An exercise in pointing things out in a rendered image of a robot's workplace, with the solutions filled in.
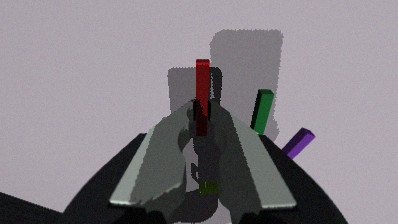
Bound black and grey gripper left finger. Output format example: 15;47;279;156
56;99;196;224

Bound red rod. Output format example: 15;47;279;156
196;59;209;136

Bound purple rod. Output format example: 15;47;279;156
281;127;316;160

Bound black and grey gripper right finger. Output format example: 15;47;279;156
207;100;349;224

